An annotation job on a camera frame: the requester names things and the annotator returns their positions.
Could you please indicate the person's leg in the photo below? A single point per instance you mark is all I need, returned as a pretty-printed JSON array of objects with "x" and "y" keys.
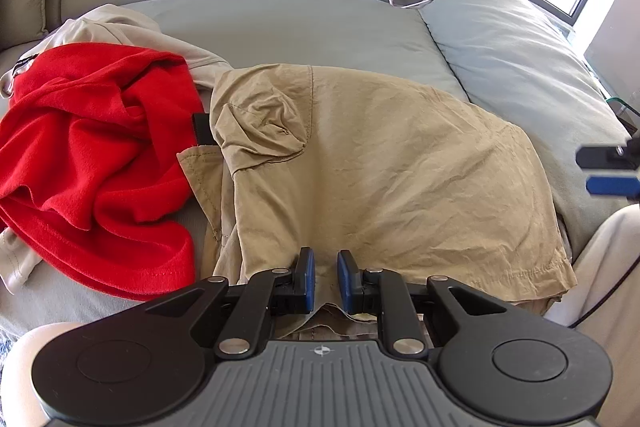
[
  {"x": 20, "y": 382},
  {"x": 610, "y": 267}
]

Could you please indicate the glass side table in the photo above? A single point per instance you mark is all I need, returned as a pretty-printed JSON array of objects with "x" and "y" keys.
[{"x": 625, "y": 104}]

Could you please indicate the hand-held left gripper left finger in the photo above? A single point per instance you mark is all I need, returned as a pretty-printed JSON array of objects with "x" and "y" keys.
[{"x": 310, "y": 273}]

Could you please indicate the grey sofa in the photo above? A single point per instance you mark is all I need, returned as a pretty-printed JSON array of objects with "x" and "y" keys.
[{"x": 325, "y": 27}]

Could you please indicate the person's left leg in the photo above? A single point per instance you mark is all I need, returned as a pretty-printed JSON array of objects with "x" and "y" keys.
[{"x": 20, "y": 382}]

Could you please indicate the khaki cargo pants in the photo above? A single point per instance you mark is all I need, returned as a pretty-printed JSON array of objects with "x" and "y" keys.
[{"x": 400, "y": 167}]

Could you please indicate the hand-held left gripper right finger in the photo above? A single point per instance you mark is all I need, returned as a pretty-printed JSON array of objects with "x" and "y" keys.
[{"x": 344, "y": 278}]

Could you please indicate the red fleece garment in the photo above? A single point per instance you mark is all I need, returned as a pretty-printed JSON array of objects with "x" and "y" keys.
[{"x": 90, "y": 157}]

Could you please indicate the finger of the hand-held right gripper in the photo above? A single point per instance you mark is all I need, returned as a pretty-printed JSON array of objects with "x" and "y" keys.
[
  {"x": 600, "y": 157},
  {"x": 612, "y": 185}
]

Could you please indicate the person's right leg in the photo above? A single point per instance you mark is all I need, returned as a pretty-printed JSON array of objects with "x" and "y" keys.
[{"x": 610, "y": 267}]

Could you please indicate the light beige garment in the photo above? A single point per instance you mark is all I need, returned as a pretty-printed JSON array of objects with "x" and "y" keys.
[{"x": 125, "y": 27}]

